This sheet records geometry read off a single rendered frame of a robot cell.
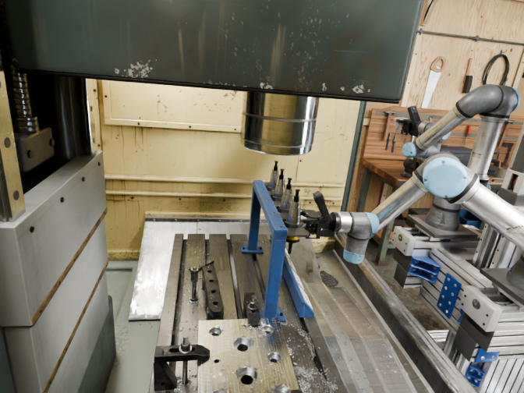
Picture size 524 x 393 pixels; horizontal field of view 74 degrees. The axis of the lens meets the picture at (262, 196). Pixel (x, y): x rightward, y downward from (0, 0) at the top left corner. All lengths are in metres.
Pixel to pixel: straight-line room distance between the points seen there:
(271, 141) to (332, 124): 1.21
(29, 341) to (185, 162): 1.25
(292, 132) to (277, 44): 0.17
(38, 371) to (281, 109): 0.64
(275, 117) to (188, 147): 1.15
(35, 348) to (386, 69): 0.77
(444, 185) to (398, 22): 0.61
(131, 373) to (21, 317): 0.79
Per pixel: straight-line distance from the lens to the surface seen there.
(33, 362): 0.76
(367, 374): 1.34
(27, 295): 0.67
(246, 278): 1.37
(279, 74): 0.62
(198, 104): 1.75
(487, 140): 1.86
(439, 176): 1.17
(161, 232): 1.88
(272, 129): 0.68
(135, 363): 1.47
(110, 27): 0.63
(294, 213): 1.06
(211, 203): 1.88
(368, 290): 1.78
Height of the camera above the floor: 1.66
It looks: 20 degrees down
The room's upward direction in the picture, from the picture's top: 5 degrees clockwise
